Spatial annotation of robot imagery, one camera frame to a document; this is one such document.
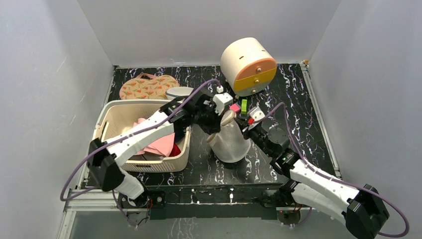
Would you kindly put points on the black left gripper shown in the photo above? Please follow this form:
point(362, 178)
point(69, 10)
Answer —
point(215, 127)

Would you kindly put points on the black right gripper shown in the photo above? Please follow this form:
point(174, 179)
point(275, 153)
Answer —
point(248, 128)

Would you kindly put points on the beige-trimmed white mesh laundry bag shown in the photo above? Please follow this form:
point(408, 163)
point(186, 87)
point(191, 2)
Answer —
point(228, 145)

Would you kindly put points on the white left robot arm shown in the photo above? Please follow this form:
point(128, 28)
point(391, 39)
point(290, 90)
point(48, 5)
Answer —
point(106, 158)

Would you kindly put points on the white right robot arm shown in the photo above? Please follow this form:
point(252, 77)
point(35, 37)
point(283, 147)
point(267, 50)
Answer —
point(360, 210)

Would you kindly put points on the blue-trimmed white mesh laundry bag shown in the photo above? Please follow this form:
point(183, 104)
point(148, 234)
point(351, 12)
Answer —
point(175, 92)

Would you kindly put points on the cream plastic laundry basket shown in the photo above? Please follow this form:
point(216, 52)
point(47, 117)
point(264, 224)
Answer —
point(118, 116)

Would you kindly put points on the pink block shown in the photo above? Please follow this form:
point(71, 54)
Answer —
point(235, 107)

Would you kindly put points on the green block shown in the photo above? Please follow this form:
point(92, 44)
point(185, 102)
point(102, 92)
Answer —
point(244, 106)

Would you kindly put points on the dark clothes in basket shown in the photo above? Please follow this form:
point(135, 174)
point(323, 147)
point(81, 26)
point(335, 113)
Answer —
point(183, 145)

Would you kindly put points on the pink cloth in basket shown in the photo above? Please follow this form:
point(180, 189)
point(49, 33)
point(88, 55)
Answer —
point(164, 146)

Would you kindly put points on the cream round drawer cabinet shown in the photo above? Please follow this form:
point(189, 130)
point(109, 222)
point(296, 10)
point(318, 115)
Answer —
point(247, 66)

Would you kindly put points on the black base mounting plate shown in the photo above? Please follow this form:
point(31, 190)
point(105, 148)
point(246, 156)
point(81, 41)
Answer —
point(215, 201)

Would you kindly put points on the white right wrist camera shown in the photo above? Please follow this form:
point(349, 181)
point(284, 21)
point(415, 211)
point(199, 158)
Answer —
point(255, 115)

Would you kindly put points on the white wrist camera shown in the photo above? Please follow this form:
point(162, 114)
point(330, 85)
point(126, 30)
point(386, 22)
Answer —
point(222, 100)
point(255, 115)

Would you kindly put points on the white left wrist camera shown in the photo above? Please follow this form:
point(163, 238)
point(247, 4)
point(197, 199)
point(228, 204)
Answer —
point(222, 100)

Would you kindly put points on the aluminium table edge rail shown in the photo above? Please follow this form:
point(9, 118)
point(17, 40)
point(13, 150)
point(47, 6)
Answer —
point(93, 201)

